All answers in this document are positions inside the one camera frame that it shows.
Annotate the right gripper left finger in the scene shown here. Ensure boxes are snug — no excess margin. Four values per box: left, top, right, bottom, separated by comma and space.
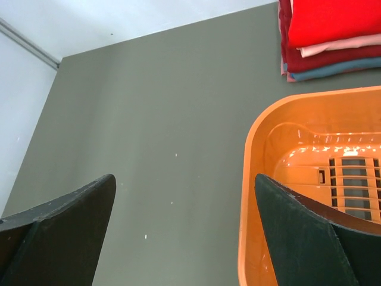
1, 174, 116, 285

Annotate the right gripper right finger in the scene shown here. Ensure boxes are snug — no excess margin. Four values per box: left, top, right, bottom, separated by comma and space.
254, 173, 380, 285

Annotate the orange plastic basket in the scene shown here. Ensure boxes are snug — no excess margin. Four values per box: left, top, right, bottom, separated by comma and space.
238, 86, 380, 285

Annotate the folded dark red t shirt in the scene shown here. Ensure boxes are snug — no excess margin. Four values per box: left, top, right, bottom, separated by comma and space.
279, 1, 380, 73

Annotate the folded blue grey t shirt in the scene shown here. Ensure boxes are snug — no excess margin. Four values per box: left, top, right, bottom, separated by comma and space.
286, 57, 380, 83

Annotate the folded pink t shirt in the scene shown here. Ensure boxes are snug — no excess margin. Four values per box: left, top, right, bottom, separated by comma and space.
297, 33, 381, 58

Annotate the left aluminium frame post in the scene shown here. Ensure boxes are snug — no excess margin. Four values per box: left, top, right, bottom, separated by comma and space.
1, 18, 61, 71

